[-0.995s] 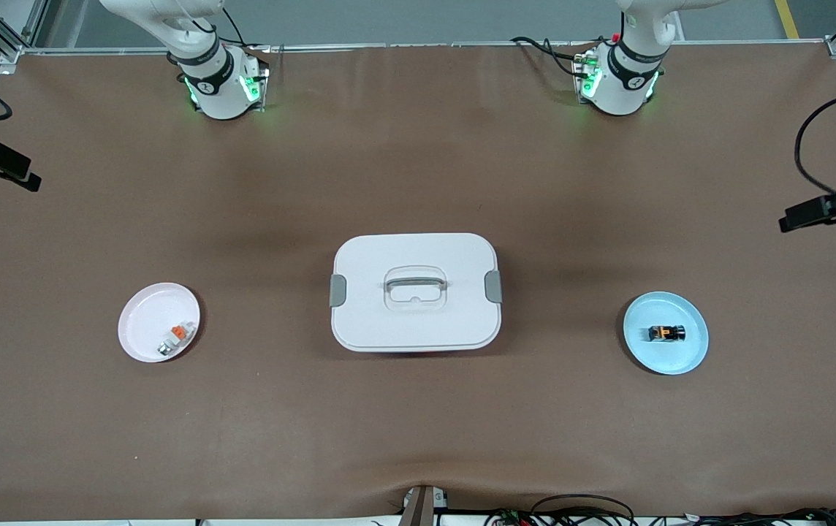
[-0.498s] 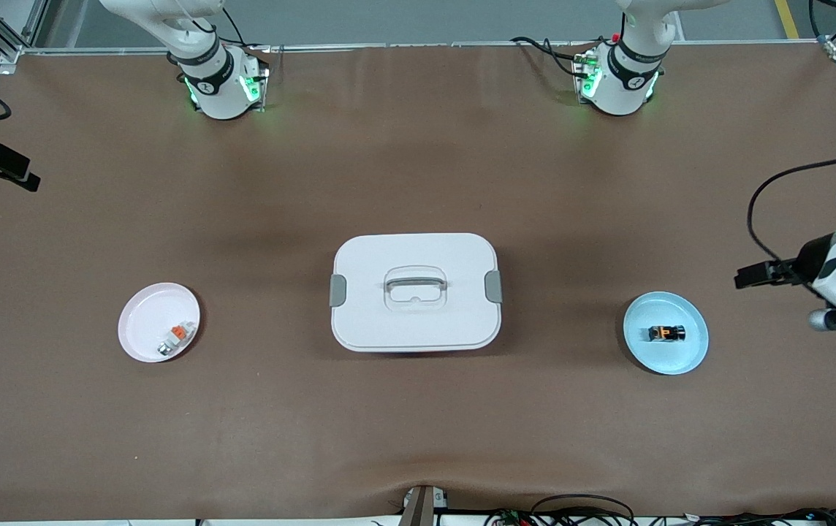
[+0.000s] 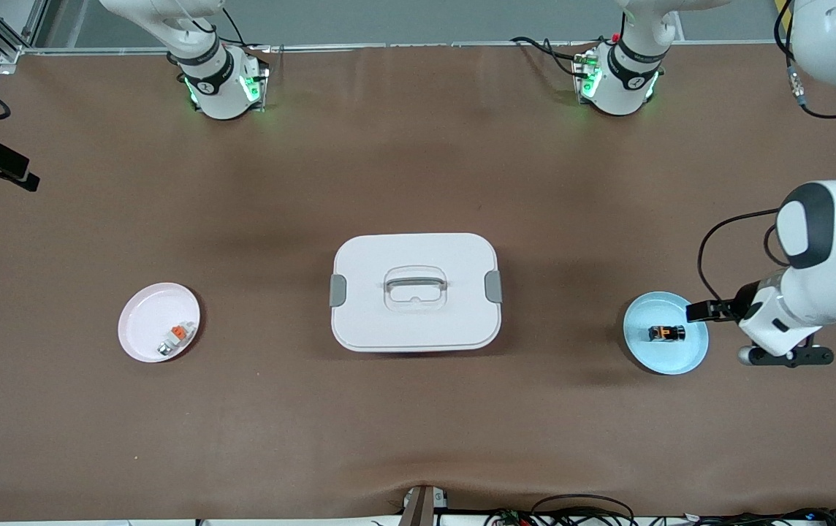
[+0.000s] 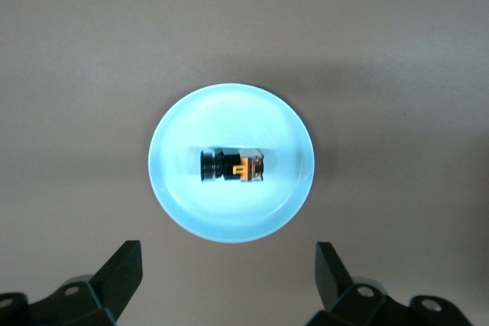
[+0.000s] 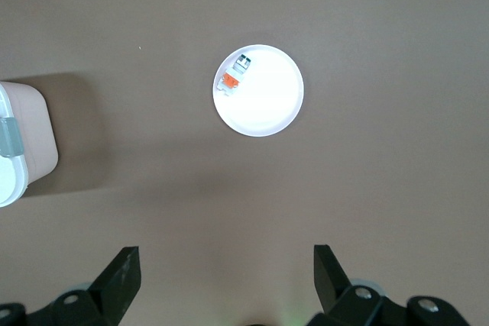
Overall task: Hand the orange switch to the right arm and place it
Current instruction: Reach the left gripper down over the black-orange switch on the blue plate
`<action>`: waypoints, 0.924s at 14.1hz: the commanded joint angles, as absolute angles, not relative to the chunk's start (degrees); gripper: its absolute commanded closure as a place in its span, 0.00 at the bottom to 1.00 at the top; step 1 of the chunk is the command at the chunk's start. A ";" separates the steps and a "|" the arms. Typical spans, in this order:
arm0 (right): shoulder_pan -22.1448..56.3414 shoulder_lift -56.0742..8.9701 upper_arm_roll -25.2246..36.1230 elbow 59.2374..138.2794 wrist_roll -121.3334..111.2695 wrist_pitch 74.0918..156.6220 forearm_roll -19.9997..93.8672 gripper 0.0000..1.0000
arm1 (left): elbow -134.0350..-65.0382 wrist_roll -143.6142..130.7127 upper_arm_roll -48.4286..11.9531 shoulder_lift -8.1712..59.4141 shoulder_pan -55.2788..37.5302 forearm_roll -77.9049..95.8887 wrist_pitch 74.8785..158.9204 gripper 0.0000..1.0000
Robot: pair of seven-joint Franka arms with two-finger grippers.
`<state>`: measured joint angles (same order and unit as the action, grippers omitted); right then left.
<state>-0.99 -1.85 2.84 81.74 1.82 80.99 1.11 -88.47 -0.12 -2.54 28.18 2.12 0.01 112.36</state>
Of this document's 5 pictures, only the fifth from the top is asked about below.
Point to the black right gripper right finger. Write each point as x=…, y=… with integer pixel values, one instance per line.
x=332, y=284

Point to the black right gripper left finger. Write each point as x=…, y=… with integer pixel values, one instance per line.
x=114, y=284

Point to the white lidded storage box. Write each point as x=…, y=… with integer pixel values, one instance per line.
x=34, y=131

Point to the grey box latch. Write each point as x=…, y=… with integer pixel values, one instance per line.
x=9, y=137

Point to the pale pink round plate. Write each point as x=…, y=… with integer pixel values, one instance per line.
x=267, y=104

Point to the white and orange switch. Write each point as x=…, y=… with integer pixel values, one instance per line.
x=229, y=81

